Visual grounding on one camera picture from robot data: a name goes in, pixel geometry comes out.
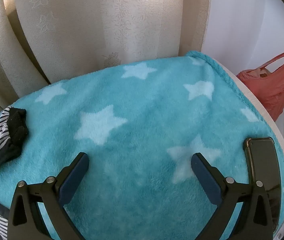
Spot red bag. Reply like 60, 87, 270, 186
236, 45, 284, 123

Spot beige sofa backrest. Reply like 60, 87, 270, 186
0, 0, 213, 110

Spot black smartphone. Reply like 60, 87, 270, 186
243, 137, 283, 231

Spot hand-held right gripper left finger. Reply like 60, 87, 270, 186
7, 152, 90, 240

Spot teal star printed blanket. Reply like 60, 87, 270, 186
0, 51, 284, 240

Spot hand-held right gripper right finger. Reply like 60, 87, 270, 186
190, 152, 281, 240

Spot black striped pants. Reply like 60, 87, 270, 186
0, 107, 30, 181

